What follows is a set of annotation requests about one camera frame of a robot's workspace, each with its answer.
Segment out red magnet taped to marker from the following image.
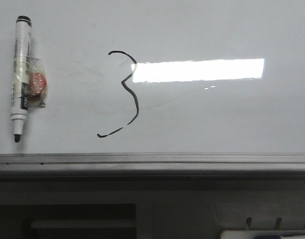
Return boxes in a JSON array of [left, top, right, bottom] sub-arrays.
[[28, 57, 48, 109]]

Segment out white black whiteboard marker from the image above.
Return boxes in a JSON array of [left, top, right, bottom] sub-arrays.
[[10, 15, 32, 143]]

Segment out grey whiteboard marker tray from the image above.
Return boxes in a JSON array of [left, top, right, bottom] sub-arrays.
[[0, 177, 305, 239]]

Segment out white whiteboard with aluminium frame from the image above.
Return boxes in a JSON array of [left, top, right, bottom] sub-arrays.
[[0, 0, 305, 178]]

